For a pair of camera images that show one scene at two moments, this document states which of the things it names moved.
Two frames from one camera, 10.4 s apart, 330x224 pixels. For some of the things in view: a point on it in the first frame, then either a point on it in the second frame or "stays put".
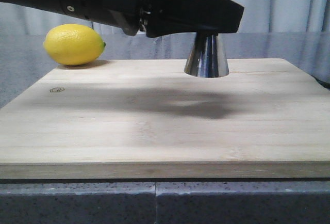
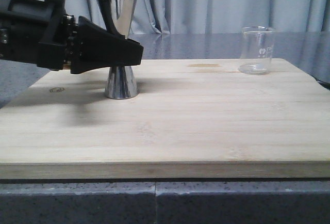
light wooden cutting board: (149, 119) stays put
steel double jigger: (207, 58) → (121, 83)
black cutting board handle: (326, 84) stays put
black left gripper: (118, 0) → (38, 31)
